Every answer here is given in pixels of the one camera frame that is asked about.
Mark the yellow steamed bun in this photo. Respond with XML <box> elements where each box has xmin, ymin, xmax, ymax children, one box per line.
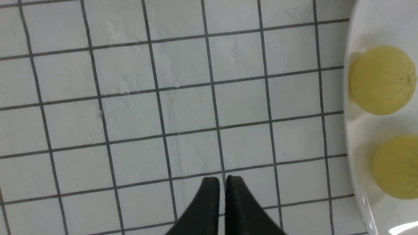
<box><xmin>371</xmin><ymin>135</ymin><xmax>418</xmax><ymax>200</ymax></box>
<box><xmin>349</xmin><ymin>45</ymin><xmax>417</xmax><ymax>116</ymax></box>

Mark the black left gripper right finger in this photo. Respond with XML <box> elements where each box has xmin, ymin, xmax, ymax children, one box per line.
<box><xmin>225</xmin><ymin>175</ymin><xmax>285</xmax><ymax>235</ymax></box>

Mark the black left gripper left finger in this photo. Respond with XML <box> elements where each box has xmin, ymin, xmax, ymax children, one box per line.
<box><xmin>166</xmin><ymin>177</ymin><xmax>220</xmax><ymax>235</ymax></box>

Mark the white grid pattern tablecloth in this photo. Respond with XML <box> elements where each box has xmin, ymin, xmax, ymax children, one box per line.
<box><xmin>1</xmin><ymin>0</ymin><xmax>367</xmax><ymax>235</ymax></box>

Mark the white square ceramic plate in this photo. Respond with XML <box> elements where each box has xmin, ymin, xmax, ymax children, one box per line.
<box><xmin>343</xmin><ymin>0</ymin><xmax>418</xmax><ymax>235</ymax></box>

